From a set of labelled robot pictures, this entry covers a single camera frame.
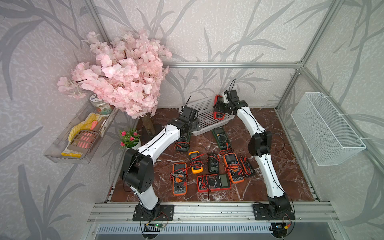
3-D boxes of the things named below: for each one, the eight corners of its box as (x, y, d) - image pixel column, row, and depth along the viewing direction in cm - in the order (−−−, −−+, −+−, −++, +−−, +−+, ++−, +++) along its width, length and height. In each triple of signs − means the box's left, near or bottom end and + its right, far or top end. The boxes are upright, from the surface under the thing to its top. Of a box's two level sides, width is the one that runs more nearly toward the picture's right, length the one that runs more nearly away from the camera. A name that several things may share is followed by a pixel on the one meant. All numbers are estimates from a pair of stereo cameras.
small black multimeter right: (238, 176, 87) (239, 174, 84) (235, 158, 94) (236, 155, 91) (252, 176, 87) (254, 174, 84) (248, 158, 94) (250, 155, 91)
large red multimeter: (197, 192, 81) (197, 191, 78) (196, 178, 86) (196, 176, 83) (232, 188, 82) (233, 187, 79) (229, 174, 87) (229, 172, 85)
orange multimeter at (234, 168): (231, 183, 84) (232, 181, 81) (222, 157, 95) (223, 154, 92) (244, 181, 85) (246, 178, 82) (234, 154, 96) (235, 151, 93)
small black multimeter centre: (208, 173, 88) (208, 171, 85) (207, 158, 94) (208, 156, 91) (219, 173, 88) (219, 171, 85) (218, 158, 94) (218, 156, 91)
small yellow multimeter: (192, 174, 86) (192, 173, 84) (187, 154, 95) (187, 152, 92) (203, 171, 87) (204, 170, 85) (198, 151, 96) (198, 149, 94)
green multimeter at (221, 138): (220, 150, 98) (220, 148, 96) (212, 131, 108) (212, 129, 106) (231, 147, 99) (231, 146, 97) (222, 128, 109) (222, 126, 108)
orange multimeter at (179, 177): (169, 195, 81) (167, 192, 77) (173, 165, 92) (172, 162, 88) (186, 195, 81) (186, 192, 77) (188, 165, 92) (188, 162, 88)
